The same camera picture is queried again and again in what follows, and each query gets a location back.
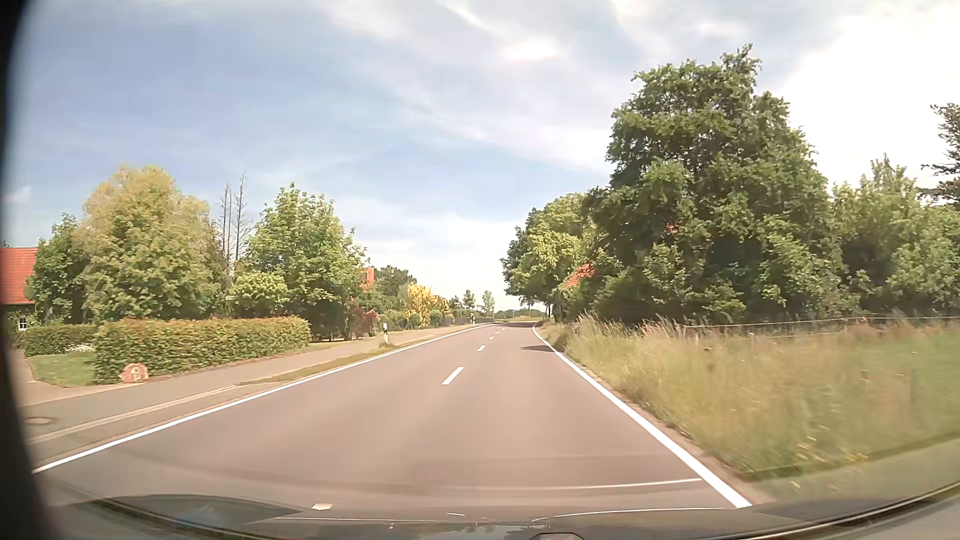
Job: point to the red-roofed building behind trees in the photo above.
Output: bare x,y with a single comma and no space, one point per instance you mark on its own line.
577,275

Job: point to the red brick building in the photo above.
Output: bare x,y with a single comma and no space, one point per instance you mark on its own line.
367,277

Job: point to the grey asphalt road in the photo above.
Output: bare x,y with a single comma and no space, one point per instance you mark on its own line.
465,420

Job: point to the narrow grass strip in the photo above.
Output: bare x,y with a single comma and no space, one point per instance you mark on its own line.
337,362

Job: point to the road markings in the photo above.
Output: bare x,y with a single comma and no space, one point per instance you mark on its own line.
645,424

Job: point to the large dense tree group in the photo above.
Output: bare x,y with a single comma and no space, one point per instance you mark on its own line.
712,210

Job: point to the car's own bonnet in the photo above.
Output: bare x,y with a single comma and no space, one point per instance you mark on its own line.
450,525

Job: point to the grey paved cycle path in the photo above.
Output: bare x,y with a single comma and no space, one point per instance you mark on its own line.
225,375

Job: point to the trimmed green hedge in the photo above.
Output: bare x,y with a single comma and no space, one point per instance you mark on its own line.
195,343

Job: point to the tall grass verge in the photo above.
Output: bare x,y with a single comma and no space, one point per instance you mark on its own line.
750,390

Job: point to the row of trees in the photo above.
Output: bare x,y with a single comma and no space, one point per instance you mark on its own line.
150,255

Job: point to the small red brick stone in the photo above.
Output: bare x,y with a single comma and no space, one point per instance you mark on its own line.
134,373

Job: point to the mown lawn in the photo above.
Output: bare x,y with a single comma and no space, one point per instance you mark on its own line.
67,367

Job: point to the red-roofed brick house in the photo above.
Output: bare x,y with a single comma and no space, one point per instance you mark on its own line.
15,281

